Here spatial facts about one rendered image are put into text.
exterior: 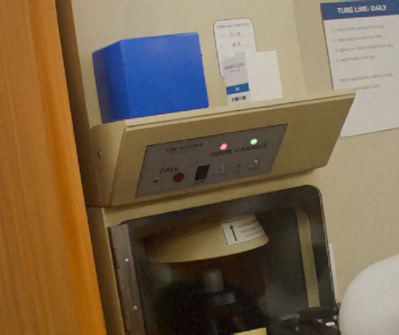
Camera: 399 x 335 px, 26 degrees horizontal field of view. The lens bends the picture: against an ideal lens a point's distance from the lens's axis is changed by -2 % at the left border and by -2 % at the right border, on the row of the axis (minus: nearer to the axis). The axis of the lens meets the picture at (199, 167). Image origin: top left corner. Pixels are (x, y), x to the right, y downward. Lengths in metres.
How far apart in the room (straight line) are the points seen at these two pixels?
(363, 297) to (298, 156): 0.41
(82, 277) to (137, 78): 0.23
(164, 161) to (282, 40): 0.28
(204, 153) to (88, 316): 0.24
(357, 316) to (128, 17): 0.52
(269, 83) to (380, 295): 0.41
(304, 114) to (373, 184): 0.75
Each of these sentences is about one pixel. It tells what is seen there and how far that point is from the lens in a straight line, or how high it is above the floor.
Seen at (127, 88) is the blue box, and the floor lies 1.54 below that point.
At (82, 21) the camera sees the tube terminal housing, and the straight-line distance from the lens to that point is 1.07.
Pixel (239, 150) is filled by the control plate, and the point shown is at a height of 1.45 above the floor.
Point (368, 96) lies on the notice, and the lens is 1.81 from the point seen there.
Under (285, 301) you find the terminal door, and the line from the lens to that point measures 1.18.
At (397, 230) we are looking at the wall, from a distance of 1.86.
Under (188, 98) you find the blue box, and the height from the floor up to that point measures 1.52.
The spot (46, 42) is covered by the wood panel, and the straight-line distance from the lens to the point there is 0.96.
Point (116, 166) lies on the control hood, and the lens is 1.00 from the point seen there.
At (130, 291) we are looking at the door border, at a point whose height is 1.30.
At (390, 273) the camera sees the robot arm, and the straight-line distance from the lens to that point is 0.75.
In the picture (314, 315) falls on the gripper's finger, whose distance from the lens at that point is 1.06.
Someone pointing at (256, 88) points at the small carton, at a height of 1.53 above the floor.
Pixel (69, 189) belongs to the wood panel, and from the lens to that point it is 0.96.
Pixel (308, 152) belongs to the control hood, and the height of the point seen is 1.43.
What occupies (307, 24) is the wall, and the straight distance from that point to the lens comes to 1.75.
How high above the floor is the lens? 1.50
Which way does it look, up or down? 3 degrees down
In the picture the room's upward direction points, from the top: 9 degrees counter-clockwise
